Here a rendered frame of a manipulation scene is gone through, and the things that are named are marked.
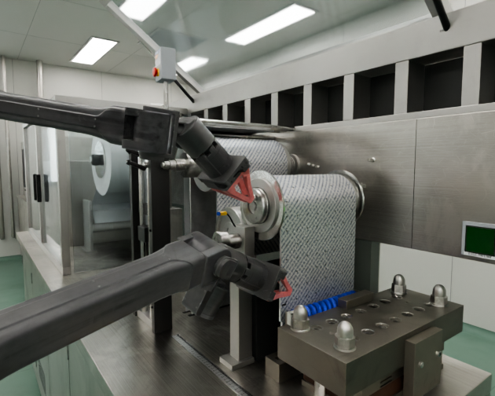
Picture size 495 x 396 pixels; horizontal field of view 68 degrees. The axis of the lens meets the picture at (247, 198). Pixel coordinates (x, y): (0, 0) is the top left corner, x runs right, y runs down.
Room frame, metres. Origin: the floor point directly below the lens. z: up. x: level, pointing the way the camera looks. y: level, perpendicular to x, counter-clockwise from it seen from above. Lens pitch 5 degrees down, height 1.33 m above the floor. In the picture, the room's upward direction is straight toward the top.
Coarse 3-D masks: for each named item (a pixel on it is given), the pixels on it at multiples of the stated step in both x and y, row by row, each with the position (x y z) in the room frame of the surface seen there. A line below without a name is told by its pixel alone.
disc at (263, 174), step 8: (256, 176) 0.78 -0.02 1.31; (264, 176) 0.76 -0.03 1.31; (272, 176) 0.74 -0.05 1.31; (272, 184) 0.74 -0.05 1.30; (280, 192) 0.72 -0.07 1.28; (280, 200) 0.72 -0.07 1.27; (240, 208) 0.82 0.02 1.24; (280, 208) 0.72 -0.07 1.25; (280, 216) 0.71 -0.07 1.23; (280, 224) 0.72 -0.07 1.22; (256, 232) 0.78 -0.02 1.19; (272, 232) 0.74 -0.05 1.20
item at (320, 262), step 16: (352, 224) 0.85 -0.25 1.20; (288, 240) 0.73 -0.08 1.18; (304, 240) 0.76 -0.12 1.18; (320, 240) 0.79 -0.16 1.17; (336, 240) 0.82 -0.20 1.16; (352, 240) 0.85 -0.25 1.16; (288, 256) 0.73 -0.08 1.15; (304, 256) 0.76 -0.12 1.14; (320, 256) 0.79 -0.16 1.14; (336, 256) 0.82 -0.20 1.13; (352, 256) 0.86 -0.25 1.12; (288, 272) 0.73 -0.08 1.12; (304, 272) 0.76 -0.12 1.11; (320, 272) 0.79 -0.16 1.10; (336, 272) 0.82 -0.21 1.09; (352, 272) 0.86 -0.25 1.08; (304, 288) 0.76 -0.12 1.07; (320, 288) 0.79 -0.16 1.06; (336, 288) 0.82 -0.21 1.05; (352, 288) 0.86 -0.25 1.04; (288, 304) 0.73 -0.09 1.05; (304, 304) 0.76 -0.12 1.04
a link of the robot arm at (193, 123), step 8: (184, 120) 0.66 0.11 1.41; (192, 120) 0.63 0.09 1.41; (184, 128) 0.62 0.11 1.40; (192, 128) 0.62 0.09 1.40; (200, 128) 0.63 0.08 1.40; (184, 136) 0.62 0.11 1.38; (192, 136) 0.62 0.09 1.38; (200, 136) 0.63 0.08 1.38; (208, 136) 0.64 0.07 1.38; (184, 144) 0.63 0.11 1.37; (192, 144) 0.63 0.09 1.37; (200, 144) 0.63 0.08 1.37; (208, 144) 0.64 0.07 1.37; (192, 152) 0.64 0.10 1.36; (200, 152) 0.64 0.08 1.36; (208, 152) 0.65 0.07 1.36
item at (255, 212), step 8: (256, 192) 0.75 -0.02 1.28; (264, 192) 0.74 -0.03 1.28; (256, 200) 0.75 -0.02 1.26; (264, 200) 0.73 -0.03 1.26; (248, 208) 0.77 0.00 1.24; (256, 208) 0.75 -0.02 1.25; (264, 208) 0.73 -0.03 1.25; (248, 216) 0.77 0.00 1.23; (256, 216) 0.74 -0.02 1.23; (264, 216) 0.73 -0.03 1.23
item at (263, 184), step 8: (256, 184) 0.77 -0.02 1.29; (264, 184) 0.75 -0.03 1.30; (352, 184) 0.88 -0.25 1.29; (272, 192) 0.73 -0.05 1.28; (272, 200) 0.73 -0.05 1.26; (272, 208) 0.73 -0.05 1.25; (272, 216) 0.73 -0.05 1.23; (248, 224) 0.79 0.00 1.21; (256, 224) 0.77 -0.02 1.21; (264, 224) 0.75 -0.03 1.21; (272, 224) 0.73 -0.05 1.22; (264, 232) 0.75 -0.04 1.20
